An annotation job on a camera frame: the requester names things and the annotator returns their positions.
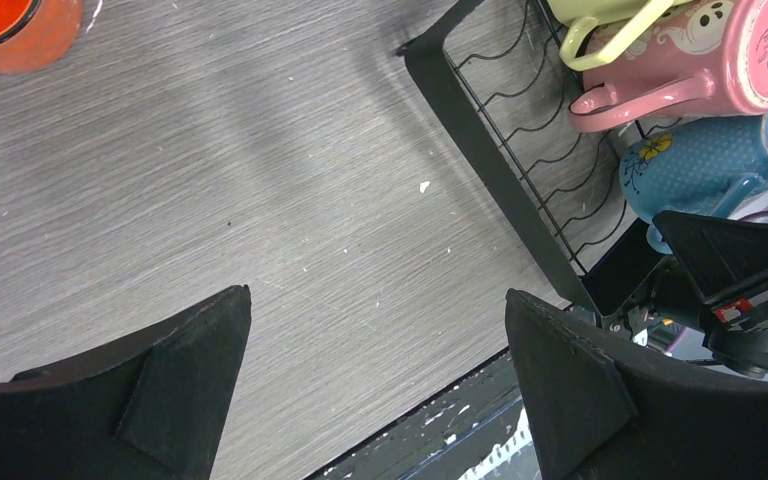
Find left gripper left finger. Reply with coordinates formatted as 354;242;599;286
0;285;252;479

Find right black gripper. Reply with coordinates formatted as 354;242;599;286
649;211;768;379

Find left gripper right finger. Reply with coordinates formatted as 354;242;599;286
505;289;768;479

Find lime green mug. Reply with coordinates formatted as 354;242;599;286
547;0;685;72

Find orange mug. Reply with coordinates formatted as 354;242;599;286
0;0;83;74

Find blue mug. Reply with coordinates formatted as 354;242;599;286
618;112;768;255

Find pink mug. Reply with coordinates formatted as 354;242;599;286
568;1;768;132

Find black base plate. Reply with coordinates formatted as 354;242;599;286
308;349;522;479

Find black wire dish rack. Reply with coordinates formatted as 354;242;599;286
399;1;670;318

